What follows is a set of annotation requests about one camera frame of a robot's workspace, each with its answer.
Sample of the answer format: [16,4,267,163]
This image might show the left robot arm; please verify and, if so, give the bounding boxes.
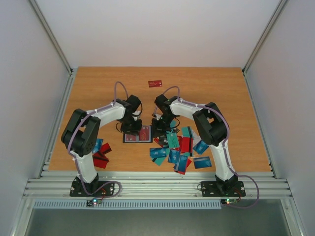
[61,95,142,196]

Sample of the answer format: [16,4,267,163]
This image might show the red vip card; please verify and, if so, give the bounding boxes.
[139,125,151,143]
[124,134,138,143]

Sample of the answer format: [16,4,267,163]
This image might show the small red card left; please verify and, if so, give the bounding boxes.
[99,143,112,155]

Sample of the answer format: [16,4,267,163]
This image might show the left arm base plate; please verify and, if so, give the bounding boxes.
[69,178,115,197]

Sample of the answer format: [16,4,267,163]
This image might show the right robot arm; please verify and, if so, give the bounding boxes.
[152,94,238,195]

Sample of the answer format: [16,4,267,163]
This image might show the blue card right pile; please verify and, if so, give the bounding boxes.
[193,140,209,155]

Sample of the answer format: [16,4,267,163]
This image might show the large red card left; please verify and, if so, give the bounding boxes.
[93,152,109,169]

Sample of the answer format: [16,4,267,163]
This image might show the teal VIP card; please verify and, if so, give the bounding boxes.
[166,133,180,148]

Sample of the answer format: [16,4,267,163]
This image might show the blue stripe card right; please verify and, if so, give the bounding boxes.
[193,156,212,169]

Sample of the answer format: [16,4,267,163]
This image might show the grey cable duct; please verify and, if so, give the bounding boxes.
[33,199,221,210]

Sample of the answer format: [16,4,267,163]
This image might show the red VIP card front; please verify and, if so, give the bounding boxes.
[139,125,151,143]

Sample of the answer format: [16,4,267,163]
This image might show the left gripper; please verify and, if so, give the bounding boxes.
[121,116,143,136]

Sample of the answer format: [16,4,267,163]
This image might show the blue VIP card left pile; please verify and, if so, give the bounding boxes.
[150,147,167,158]

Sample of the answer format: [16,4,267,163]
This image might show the black leather card holder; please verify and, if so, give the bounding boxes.
[123,126,153,144]

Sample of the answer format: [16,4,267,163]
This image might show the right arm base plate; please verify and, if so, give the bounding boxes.
[200,181,246,197]

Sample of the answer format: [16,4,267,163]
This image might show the red stripe card centre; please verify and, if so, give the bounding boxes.
[178,136,193,153]

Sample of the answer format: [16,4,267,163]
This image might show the blue card front pile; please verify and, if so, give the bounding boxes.
[174,155,191,175]

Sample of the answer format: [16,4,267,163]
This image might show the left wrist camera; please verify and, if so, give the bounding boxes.
[132,111,142,120]

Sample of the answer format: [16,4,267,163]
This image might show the aluminium rail frame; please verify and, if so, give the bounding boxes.
[23,171,292,199]

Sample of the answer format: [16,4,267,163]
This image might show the lone red card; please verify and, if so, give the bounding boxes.
[148,80,162,88]

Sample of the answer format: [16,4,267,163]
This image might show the teal stripe card upper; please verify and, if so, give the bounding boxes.
[182,126,193,138]

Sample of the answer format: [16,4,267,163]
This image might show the blue card left group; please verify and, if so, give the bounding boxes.
[92,138,103,154]

